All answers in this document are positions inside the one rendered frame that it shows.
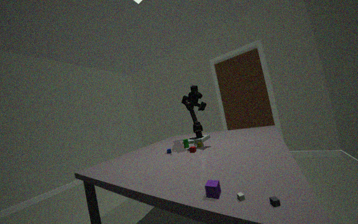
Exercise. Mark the purple block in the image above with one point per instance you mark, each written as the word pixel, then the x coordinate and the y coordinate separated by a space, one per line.
pixel 213 189

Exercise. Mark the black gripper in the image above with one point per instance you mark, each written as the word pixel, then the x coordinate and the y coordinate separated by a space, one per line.
pixel 193 102

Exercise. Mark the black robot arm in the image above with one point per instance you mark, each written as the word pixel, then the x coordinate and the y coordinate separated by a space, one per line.
pixel 197 126

